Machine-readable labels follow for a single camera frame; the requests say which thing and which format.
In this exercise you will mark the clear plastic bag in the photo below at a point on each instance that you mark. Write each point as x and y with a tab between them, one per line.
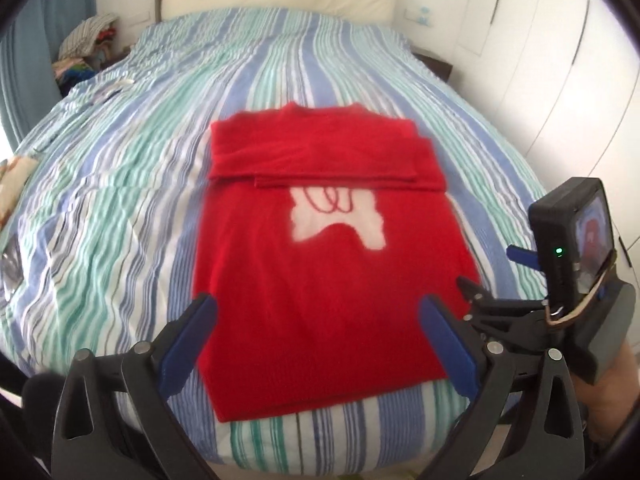
11	269

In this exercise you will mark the red sweater with white rabbit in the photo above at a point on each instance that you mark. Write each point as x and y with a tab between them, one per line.
321	231

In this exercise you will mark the wall socket with blue sticker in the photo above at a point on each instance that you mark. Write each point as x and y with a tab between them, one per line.
421	16

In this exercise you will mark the black camera with screen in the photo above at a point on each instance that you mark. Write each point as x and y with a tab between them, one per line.
573	234

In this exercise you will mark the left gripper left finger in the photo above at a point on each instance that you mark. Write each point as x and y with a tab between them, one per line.
113	420

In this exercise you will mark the striped blue green bedspread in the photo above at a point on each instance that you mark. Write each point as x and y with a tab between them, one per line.
107	221

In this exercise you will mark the white wardrobe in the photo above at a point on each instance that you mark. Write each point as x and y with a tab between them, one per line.
560	80

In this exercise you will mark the dark wooden nightstand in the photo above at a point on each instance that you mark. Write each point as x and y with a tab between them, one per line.
440	67

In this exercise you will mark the patterned cushion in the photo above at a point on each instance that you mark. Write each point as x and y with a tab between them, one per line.
14	175

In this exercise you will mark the person's right hand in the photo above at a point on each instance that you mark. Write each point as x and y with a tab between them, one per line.
610	401

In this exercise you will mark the blue curtain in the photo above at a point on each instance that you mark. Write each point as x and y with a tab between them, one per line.
28	49

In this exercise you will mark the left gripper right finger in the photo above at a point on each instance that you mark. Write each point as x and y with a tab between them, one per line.
544	440

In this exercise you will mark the pile of clothes on nightstand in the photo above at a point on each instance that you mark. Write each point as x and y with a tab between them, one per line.
85	51

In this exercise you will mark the white item on bed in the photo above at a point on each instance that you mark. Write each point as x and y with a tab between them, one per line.
112	89

